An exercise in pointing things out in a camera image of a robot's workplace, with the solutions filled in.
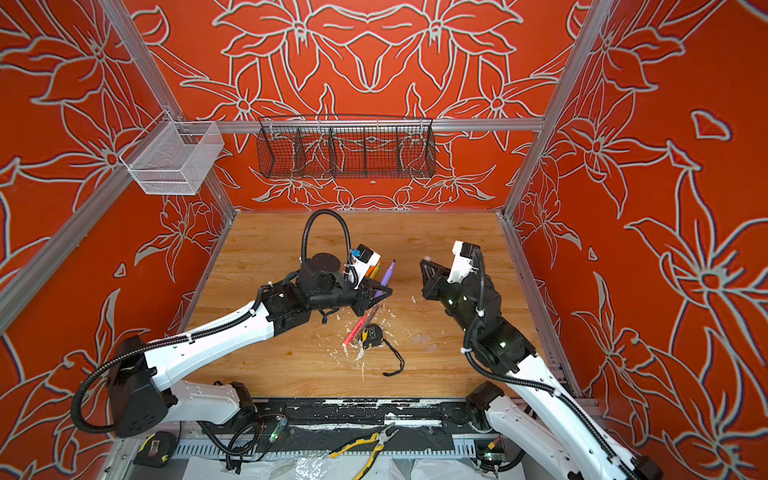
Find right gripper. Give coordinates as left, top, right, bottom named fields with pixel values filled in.
left=420, top=256, right=486, bottom=340

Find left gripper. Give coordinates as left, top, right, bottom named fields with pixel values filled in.
left=311, top=274, right=392, bottom=315

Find purple marker pen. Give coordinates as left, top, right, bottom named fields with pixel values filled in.
left=374, top=260, right=396, bottom=300

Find pink marker pen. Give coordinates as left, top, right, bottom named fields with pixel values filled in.
left=342, top=313, right=369, bottom=346

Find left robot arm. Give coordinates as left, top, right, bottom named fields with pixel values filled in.
left=70, top=210, right=392, bottom=438

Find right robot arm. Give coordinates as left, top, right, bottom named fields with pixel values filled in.
left=420, top=241, right=663, bottom=479

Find yellow highlighter pen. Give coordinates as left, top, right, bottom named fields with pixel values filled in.
left=367, top=263, right=381, bottom=279

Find black tape measure on table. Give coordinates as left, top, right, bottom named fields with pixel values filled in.
left=361, top=323, right=405, bottom=377

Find small circuit board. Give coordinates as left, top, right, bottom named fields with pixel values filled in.
left=474, top=437, right=511, bottom=475

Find white mesh basket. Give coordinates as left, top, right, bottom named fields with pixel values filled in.
left=120, top=121, right=224, bottom=196

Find black yellow tape measure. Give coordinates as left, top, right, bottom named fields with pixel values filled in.
left=133, top=431, right=178, bottom=468

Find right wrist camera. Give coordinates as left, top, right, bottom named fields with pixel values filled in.
left=448, top=240, right=481, bottom=283

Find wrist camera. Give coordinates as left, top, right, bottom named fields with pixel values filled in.
left=448, top=240, right=481, bottom=283
left=351, top=244, right=381, bottom=288

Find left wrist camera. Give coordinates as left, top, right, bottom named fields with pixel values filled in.
left=351, top=244, right=381, bottom=288

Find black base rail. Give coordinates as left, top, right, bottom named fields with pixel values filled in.
left=200, top=397, right=499, bottom=436

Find yellow handled pliers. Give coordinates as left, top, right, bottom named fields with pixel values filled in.
left=328, top=422, right=398, bottom=480

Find black wire basket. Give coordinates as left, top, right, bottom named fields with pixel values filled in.
left=256, top=116, right=437, bottom=180

